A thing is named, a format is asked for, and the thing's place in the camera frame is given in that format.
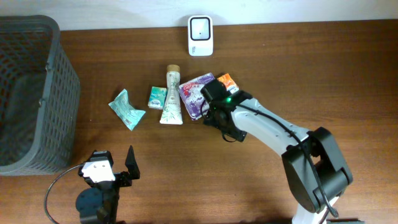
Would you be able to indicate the small orange tissue pack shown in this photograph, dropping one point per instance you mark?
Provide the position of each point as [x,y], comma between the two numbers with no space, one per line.
[229,83]

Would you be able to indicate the teal wet wipe pouch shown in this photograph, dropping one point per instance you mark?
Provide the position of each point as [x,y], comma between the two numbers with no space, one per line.
[127,113]

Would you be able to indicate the white green tube brown cap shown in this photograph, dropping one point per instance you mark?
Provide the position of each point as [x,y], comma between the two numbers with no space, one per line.
[172,113]

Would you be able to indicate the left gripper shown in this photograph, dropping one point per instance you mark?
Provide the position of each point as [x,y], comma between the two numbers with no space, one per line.
[124,178]

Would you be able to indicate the purple white tissue pack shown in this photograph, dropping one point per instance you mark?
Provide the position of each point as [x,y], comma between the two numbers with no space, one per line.
[192,97]

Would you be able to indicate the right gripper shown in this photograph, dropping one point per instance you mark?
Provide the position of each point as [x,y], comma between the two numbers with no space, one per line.
[233,130]

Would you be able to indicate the small teal tissue pack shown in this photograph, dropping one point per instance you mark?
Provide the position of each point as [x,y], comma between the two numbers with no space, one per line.
[157,98]

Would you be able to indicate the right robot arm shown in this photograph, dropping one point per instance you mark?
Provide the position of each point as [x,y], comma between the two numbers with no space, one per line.
[315,168]

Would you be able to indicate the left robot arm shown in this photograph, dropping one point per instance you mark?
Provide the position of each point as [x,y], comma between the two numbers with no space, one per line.
[99,203]

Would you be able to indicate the grey plastic mesh basket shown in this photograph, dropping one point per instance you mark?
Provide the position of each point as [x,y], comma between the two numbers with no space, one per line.
[40,93]

